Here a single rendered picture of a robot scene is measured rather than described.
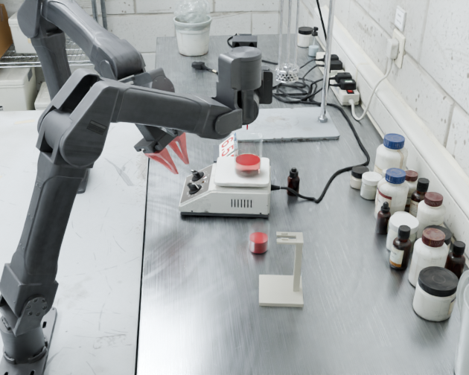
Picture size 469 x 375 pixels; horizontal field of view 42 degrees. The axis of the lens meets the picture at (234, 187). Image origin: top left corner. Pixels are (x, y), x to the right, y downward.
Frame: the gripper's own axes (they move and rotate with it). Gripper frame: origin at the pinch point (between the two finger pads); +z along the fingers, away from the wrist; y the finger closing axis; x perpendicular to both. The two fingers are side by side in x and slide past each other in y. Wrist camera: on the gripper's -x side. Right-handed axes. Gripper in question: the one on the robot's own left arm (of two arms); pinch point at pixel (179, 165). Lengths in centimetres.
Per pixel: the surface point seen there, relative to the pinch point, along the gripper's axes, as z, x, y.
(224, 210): 12.9, -4.4, 0.7
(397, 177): 22.9, -31.1, 24.9
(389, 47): 15, -5, 69
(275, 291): 20.0, -27.5, -11.8
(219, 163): 6.1, 0.0, 8.6
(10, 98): -6, 228, 49
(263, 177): 11.1, -10.2, 10.0
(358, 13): 14, 26, 97
